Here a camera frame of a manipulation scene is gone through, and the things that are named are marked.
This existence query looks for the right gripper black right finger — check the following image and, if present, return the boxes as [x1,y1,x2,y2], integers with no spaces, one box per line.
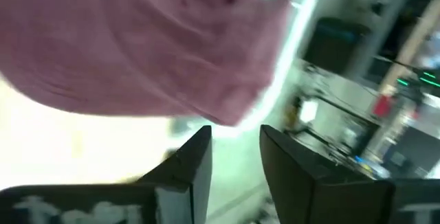
[259,124,440,224]

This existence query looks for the faded red cap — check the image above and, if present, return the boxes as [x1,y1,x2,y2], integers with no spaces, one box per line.
[0,0,293,127]

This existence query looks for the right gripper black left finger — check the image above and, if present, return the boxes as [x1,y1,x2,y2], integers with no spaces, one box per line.
[0,125,213,224]

